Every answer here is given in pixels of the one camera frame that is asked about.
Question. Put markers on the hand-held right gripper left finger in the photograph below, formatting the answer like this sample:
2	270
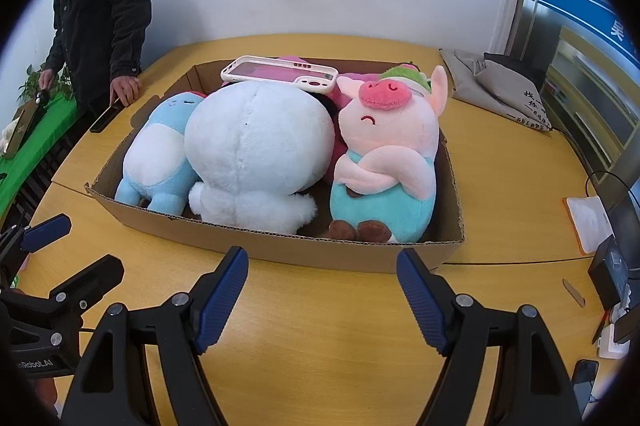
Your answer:
220	301

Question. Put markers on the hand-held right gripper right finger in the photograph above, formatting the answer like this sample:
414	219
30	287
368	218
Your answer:
425	303

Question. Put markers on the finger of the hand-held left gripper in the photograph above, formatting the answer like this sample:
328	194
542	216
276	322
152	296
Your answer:
47	231
87	278

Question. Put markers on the brown cardboard box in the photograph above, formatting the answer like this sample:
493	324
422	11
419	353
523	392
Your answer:
300	251

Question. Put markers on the blue plush toy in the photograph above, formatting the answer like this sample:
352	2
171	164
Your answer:
150	166

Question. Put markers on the green tablecloth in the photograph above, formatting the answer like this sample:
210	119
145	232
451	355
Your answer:
45	131

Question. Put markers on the brown framed board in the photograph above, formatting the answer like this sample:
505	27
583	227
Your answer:
20	129

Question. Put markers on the green potted plant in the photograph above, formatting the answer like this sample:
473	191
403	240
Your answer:
35	81

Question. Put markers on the white plush toy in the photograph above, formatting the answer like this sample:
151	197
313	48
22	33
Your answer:
250	146

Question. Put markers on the black glossy phone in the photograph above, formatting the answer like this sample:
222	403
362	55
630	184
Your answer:
584	381

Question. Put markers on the pink pig plush toy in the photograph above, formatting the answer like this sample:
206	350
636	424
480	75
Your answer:
380	131

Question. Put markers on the white pad orange edge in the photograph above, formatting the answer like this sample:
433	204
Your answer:
587	221

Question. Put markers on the black box device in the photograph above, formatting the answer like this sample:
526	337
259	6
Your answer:
607	273

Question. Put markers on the white power strip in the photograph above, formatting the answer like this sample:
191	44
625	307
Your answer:
610	338

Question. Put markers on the grey cloth bag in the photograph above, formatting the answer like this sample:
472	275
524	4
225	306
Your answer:
490	91

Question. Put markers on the white pink phone case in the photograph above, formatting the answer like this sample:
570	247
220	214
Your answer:
231	69

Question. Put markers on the blue wall sign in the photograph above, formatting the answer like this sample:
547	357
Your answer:
585	6

